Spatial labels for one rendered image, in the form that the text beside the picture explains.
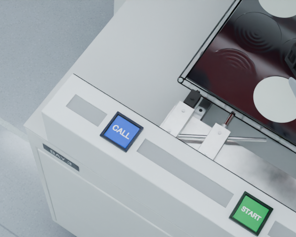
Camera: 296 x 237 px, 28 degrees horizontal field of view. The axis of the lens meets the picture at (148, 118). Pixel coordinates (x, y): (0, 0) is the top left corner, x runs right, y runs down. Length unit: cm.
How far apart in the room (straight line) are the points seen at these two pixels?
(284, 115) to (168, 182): 29
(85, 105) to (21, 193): 99
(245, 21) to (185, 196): 43
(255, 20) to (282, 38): 7
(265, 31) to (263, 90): 14
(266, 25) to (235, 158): 30
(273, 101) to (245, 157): 13
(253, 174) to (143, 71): 32
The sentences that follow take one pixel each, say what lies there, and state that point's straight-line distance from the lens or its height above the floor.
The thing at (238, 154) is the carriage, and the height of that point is 88.
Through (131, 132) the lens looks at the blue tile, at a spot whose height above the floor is 96.
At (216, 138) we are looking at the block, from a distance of 110.
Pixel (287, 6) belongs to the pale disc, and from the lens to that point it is 130.
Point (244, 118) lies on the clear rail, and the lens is 114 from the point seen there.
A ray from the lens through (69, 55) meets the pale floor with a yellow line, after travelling 222.
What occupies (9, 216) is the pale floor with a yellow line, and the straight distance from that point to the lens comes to 200.
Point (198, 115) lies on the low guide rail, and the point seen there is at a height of 85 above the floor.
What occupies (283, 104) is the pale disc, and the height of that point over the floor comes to 90.
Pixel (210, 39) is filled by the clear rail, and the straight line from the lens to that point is 121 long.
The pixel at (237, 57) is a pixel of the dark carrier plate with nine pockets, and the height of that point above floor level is 90.
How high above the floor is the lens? 191
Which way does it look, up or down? 65 degrees down
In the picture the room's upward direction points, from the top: 10 degrees clockwise
